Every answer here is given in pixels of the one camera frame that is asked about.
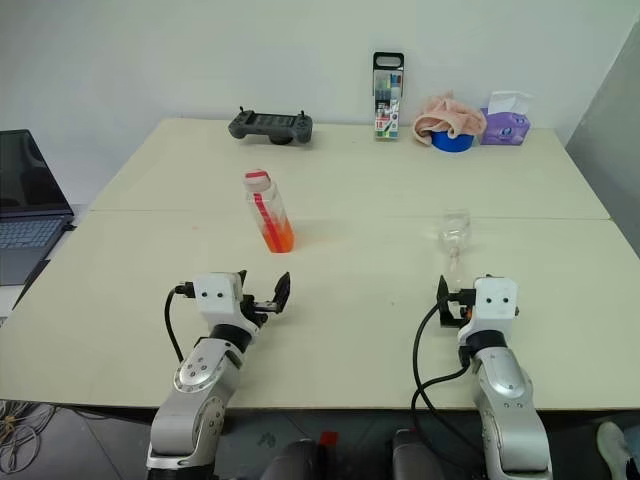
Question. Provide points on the bottle with orange liquid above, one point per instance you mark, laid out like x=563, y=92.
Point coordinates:
x=272, y=220

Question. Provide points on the small red floor object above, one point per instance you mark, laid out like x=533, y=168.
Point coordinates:
x=329, y=438

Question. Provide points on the clear drinking glass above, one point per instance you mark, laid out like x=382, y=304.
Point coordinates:
x=454, y=235

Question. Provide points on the white and red bottle cap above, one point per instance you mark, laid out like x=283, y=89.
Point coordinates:
x=257, y=180

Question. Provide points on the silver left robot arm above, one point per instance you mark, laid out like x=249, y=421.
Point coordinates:
x=200, y=380

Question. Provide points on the grey handheld remote controller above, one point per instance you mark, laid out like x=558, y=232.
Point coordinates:
x=270, y=125

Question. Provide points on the pink cloth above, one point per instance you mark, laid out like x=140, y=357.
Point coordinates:
x=450, y=115

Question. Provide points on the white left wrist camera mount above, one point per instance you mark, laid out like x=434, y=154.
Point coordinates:
x=215, y=295

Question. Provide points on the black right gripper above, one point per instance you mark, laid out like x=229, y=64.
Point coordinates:
x=460, y=299

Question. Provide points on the grey partition panel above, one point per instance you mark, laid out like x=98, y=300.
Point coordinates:
x=610, y=125

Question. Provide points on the marker pen pack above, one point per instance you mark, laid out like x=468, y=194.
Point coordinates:
x=387, y=100

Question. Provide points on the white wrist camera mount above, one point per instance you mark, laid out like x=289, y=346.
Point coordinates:
x=215, y=295
x=495, y=300

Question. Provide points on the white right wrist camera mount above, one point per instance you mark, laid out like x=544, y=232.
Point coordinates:
x=495, y=300

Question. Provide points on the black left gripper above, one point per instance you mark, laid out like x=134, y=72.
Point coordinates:
x=252, y=306

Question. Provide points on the pale grey shoe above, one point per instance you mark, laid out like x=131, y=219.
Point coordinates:
x=617, y=450

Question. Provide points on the dark grey laptop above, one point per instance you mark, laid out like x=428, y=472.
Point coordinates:
x=25, y=200

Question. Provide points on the purple tissue box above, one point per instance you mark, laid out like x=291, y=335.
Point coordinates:
x=505, y=130

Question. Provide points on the black laptop power plug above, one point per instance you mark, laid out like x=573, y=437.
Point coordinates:
x=71, y=226

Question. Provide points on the blue tape roll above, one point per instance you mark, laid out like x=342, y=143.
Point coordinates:
x=452, y=142

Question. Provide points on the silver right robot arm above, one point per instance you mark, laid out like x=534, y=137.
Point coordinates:
x=505, y=395

